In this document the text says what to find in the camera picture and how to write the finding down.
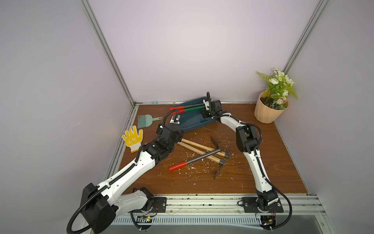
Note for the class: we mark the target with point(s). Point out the speckled black metal hoe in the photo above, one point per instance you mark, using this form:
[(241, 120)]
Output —
[(199, 105)]

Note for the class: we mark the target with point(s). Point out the beige ribbed flower pot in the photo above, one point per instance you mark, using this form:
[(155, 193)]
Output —
[(265, 114)]

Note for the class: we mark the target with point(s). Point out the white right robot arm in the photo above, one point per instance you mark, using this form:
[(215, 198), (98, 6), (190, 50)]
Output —
[(248, 139)]

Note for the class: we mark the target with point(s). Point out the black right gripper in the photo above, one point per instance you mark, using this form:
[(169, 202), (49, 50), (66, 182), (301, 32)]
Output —
[(208, 112)]

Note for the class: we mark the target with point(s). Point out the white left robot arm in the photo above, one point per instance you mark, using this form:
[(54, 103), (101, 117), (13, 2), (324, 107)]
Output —
[(99, 203)]

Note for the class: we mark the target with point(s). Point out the aluminium front rail frame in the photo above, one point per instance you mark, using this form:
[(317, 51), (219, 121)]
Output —
[(222, 209)]

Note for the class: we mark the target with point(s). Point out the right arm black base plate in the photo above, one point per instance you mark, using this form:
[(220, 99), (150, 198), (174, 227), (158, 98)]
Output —
[(257, 205)]

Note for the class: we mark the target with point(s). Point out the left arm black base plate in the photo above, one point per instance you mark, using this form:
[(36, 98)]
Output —
[(154, 205)]

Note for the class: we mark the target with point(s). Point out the artificial green flowering plant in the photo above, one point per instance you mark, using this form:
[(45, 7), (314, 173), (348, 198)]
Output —
[(280, 86)]

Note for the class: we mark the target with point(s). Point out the green metal hoe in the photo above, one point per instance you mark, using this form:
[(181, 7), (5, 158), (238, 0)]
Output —
[(188, 110)]

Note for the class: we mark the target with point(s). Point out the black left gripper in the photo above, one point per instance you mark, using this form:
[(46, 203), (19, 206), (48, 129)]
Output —
[(178, 135)]

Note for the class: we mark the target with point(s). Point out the mint green hand brush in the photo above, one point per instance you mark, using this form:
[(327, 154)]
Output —
[(145, 121)]

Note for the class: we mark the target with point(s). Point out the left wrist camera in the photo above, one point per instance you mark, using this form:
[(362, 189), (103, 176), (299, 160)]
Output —
[(175, 118)]

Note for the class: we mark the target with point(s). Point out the yellow white work glove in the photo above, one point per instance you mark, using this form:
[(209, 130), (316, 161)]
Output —
[(133, 138)]

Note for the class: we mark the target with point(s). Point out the teal plastic storage box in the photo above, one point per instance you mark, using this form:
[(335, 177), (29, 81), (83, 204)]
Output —
[(193, 119)]

